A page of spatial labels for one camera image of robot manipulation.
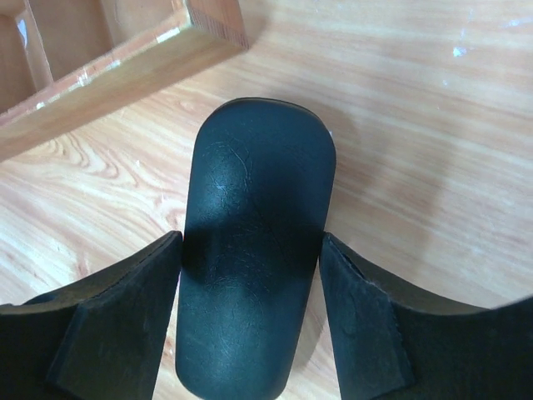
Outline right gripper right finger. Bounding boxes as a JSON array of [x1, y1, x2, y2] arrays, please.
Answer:
[[320, 234, 532, 399]]

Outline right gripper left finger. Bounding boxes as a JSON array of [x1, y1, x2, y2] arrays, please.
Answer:
[[1, 231, 182, 399]]

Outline wooden divided organizer tray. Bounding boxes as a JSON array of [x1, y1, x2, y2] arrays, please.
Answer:
[[1, 1, 248, 160]]

